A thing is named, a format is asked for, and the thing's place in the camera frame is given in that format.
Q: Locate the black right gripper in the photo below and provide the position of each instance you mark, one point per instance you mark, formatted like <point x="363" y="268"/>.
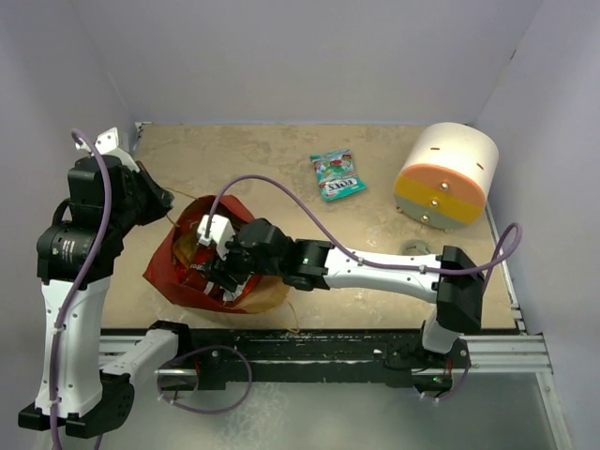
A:
<point x="219" y="270"/>

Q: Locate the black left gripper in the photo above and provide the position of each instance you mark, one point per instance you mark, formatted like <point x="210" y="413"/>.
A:
<point x="159" y="197"/>

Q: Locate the red paper bag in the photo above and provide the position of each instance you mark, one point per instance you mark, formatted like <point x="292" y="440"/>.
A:
<point x="160" y="273"/>

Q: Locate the red chips bag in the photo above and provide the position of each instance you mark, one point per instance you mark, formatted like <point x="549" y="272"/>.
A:
<point x="201" y="269"/>

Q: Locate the teal snack packet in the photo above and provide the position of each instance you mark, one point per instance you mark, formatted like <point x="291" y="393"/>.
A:
<point x="336" y="174"/>

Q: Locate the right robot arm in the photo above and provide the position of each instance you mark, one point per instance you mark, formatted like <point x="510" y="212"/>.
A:
<point x="447" y="280"/>

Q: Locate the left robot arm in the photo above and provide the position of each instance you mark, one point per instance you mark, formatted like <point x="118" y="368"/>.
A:
<point x="75" y="262"/>

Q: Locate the yellow snack packet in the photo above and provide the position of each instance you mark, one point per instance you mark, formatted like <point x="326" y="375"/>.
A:
<point x="184" y="240"/>

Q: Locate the clear tape roll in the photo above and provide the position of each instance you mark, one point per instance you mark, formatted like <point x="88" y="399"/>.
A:
<point x="415" y="247"/>

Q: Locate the white cylinder toy drum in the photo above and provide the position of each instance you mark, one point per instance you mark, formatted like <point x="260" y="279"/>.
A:
<point x="445" y="180"/>

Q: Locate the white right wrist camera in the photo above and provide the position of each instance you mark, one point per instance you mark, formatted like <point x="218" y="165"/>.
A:
<point x="215" y="231"/>

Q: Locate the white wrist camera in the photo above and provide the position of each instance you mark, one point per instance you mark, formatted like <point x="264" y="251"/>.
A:
<point x="215" y="231"/>
<point x="108" y="146"/>

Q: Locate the metal corner bracket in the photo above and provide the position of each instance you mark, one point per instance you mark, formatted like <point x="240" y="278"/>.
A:
<point x="140" y="128"/>

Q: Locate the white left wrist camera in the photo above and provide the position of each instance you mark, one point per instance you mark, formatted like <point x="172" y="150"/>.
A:
<point x="108" y="146"/>

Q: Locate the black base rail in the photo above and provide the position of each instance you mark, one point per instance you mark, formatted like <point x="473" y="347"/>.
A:
<point x="393" y="357"/>

